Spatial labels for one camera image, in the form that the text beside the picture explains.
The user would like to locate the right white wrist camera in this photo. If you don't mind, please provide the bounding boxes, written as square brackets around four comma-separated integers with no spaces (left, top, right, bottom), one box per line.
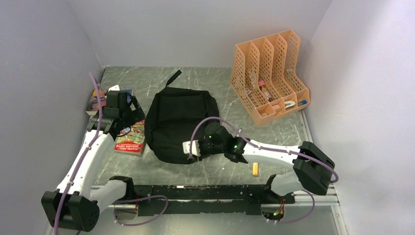
[182,140,201,159]

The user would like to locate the yellow highlighter marker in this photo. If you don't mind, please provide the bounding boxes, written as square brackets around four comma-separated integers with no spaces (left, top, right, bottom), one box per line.
[252,163,259,176]

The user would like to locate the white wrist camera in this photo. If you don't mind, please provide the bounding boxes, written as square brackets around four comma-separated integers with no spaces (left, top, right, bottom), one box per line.
[182,140,201,159]
[108,85,120,92]

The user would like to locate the aluminium frame rail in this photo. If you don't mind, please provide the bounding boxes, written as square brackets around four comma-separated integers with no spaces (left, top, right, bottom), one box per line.
[91,185,340,208]

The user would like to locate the blue orange paperback book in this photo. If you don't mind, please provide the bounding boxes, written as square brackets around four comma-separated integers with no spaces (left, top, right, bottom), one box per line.
[86,90,134,116]

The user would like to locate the pink capped bottle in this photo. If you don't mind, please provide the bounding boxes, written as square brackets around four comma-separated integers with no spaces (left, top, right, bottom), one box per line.
[258,80,273,102]

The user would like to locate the silver stapler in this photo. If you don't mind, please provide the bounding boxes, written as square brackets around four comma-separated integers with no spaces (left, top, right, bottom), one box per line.
[284,100,296,111]

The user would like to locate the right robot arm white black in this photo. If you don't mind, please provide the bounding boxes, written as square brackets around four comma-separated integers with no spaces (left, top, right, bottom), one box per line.
[183,122,338,203]

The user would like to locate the red treehouse book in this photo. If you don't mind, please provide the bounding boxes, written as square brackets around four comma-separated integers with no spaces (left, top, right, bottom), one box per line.
[114,120,145,155]

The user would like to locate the black student backpack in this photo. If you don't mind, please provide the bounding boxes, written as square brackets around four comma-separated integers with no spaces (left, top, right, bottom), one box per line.
[144,70,219,165]

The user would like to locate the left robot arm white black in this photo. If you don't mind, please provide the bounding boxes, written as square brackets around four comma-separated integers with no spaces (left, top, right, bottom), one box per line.
[41,91,145,232]

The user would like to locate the orange plastic file organizer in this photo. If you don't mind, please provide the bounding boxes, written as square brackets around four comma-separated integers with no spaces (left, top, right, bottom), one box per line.
[230,30,311,126]

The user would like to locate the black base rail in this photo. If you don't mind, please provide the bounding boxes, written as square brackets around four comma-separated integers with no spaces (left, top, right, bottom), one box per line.
[135,185,295,216]

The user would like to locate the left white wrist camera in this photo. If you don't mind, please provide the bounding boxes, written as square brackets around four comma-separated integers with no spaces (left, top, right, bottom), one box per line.
[108,85,120,92]

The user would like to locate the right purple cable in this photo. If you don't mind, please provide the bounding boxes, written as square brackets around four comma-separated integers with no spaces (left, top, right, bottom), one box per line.
[188,117,340,224]

